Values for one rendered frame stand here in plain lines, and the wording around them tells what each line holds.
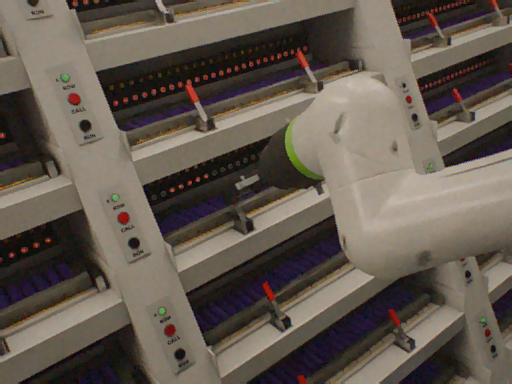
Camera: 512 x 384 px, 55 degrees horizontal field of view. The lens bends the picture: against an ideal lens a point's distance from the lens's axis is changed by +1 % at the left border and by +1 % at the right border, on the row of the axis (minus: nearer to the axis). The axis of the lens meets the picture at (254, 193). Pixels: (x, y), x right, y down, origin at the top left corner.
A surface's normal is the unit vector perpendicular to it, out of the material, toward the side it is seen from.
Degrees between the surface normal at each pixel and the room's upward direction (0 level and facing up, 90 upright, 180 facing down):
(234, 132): 111
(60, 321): 21
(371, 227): 65
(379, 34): 90
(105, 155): 90
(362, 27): 90
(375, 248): 88
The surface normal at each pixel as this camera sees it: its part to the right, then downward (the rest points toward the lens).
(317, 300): -0.15, -0.90
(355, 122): -0.18, 0.04
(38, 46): 0.50, -0.08
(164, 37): 0.59, 0.25
